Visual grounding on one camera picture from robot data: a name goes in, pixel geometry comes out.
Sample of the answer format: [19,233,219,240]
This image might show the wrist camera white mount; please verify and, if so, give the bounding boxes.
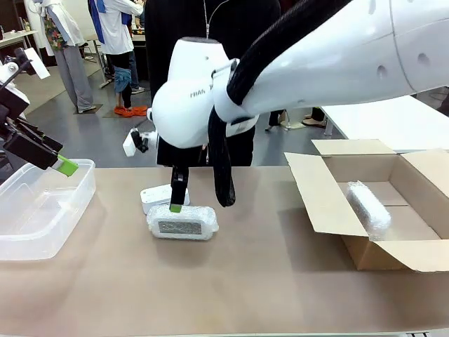
[122,128,159,157]
[0,48,51,85]

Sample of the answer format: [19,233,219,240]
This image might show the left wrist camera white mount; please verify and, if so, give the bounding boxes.
[0,48,51,85]

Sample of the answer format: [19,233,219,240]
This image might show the person torso black hoodie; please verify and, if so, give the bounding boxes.
[143,0,282,168]

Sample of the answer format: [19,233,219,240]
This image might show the unwrapped white clock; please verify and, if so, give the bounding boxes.
[140,185,191,215]

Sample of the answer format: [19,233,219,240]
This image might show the orange shoes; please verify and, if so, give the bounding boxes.
[113,104,149,117]

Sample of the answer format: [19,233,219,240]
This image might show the black braided cable sleeve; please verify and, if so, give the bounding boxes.
[206,0,351,208]

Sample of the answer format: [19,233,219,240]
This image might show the clear plastic bin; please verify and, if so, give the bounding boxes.
[0,158,97,261]

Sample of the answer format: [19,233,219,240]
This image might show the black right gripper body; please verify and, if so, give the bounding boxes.
[156,135,211,168]

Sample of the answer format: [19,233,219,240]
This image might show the brown cardboard box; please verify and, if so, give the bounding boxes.
[283,139,449,273]

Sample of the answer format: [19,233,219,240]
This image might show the hanging blue denim garment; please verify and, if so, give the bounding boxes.
[114,66,134,108]

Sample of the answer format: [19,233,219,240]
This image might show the light wooden background desk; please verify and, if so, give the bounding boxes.
[0,29,39,50]

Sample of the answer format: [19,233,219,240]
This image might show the bubble-wrapped clock showing display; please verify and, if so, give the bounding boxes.
[146,205,220,242]

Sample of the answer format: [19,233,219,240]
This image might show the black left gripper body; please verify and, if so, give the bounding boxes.
[0,101,22,150]

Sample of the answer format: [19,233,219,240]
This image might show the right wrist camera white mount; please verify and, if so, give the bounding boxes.
[122,128,159,157]

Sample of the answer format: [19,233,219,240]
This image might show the person in white coat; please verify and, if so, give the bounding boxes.
[88,0,145,95]

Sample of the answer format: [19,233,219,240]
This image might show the bubble-wrapped white clock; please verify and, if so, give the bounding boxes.
[345,180,392,242]

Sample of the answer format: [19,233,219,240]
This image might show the mannequin white coat grey trousers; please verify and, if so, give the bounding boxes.
[26,0,96,114]

